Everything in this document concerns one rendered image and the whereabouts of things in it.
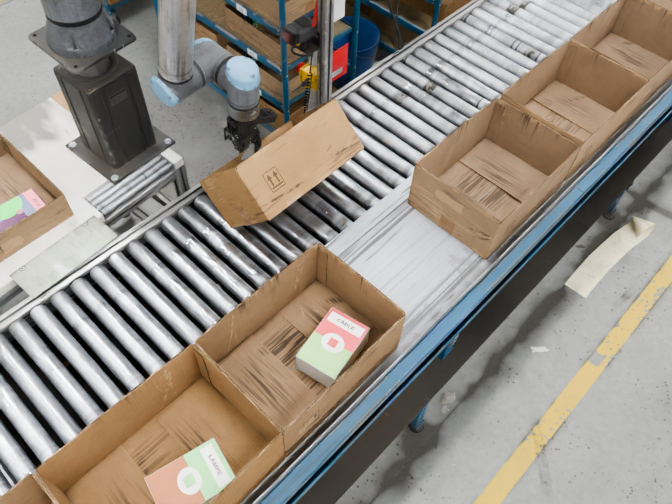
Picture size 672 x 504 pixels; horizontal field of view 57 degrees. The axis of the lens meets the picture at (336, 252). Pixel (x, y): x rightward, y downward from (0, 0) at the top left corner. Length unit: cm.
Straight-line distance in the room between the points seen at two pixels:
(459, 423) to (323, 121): 128
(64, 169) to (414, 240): 118
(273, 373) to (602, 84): 145
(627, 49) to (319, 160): 133
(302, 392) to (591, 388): 149
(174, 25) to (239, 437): 95
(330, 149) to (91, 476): 104
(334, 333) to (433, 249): 42
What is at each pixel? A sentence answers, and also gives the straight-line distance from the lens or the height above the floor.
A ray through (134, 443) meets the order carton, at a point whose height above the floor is 88.
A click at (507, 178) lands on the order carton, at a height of 89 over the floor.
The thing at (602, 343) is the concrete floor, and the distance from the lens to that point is 284.
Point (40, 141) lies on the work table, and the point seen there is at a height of 75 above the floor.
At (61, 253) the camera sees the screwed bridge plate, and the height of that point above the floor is 75.
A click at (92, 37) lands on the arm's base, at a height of 122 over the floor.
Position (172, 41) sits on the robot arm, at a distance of 160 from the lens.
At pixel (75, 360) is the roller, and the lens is 183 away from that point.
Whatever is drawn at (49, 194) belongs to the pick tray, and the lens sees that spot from 219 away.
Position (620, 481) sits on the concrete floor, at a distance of 262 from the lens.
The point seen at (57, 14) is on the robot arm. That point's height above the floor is 130.
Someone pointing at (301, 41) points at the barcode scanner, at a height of 105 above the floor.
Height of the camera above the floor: 230
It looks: 55 degrees down
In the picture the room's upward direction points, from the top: 3 degrees clockwise
